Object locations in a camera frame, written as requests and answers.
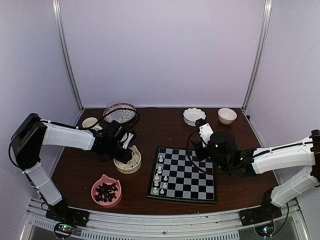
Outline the cream cat-ear bowl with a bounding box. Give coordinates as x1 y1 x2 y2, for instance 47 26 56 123
113 145 142 174

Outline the patterned ceramic plate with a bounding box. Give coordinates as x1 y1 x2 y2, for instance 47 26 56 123
102 103 136 124

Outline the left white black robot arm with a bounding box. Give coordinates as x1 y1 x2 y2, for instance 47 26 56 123
8 113 137 222

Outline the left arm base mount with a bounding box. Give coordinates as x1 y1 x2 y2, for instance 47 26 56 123
45 207 90 227

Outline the clear drinking glass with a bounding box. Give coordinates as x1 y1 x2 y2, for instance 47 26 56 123
107 101 122 119

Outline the left aluminium frame post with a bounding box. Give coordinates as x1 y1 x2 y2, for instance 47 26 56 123
52 0 84 112

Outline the cream ribbed mug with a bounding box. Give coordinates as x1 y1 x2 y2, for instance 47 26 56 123
82 117 103 131

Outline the right aluminium frame post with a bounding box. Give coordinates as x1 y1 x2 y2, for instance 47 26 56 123
241 0 273 112

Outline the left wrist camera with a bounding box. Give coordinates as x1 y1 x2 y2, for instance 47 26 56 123
119 131 137 149

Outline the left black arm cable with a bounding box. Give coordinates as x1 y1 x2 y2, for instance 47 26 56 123
96 104 140 131

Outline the pile of black chess pieces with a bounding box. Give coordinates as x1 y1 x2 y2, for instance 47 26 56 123
95 183 119 203

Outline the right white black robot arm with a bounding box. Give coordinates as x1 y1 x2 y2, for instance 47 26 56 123
193 127 320 221

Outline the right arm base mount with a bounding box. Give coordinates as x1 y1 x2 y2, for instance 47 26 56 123
239 206 282 226

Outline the black white chessboard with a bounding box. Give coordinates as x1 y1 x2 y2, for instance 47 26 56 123
147 146 218 205

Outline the aluminium frame post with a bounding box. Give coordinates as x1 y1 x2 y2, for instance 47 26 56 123
241 0 273 112
52 0 84 112

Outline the white scalloped dish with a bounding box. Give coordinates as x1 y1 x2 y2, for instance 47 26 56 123
182 107 206 127

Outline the aluminium front rail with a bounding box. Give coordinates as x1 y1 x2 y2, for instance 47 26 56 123
21 197 311 240

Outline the white chess bishop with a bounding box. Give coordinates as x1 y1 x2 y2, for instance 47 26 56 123
158 155 164 163

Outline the small cream bowl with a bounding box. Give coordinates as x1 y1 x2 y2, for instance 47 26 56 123
217 108 238 125

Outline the pink cat-ear bowl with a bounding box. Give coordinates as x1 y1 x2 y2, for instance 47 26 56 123
91 174 123 208

